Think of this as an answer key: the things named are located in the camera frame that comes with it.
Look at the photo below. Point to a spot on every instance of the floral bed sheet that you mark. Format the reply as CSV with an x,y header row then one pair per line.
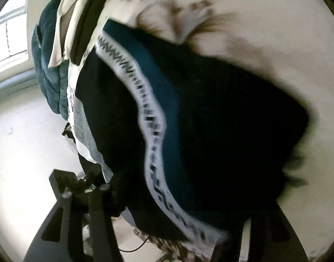
x,y
237,13

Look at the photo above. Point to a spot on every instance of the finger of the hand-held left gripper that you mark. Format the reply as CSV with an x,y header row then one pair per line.
x,y
63,180

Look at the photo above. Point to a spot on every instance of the white wall switch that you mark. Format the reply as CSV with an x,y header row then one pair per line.
x,y
10,130

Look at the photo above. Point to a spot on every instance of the black folded garment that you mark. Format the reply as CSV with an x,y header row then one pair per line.
x,y
86,24

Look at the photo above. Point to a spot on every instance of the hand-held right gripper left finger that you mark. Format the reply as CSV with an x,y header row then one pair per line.
x,y
101,210

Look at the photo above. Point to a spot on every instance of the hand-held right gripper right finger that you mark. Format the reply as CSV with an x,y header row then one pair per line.
x,y
265,237

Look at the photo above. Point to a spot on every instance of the black hanging clothes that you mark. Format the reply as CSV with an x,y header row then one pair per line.
x,y
68,132

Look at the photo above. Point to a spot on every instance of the striped knit sweater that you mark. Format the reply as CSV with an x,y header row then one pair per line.
x,y
210,128

